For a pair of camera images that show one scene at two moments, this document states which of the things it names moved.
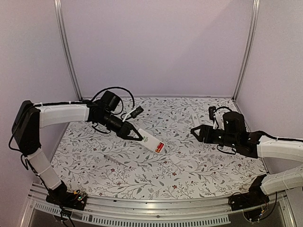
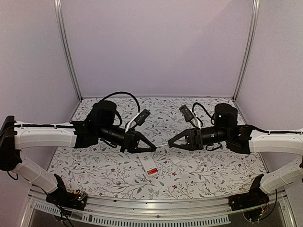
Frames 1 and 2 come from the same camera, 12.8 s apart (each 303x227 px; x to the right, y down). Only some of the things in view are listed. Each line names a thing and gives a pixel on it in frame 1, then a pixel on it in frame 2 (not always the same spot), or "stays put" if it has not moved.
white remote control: [148, 141] -> [148, 163]
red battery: [159, 147] -> [153, 170]
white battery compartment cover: [174, 159] stays put
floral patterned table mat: [89, 159] stays put
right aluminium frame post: [255, 12] stays put
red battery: [159, 148] -> [151, 172]
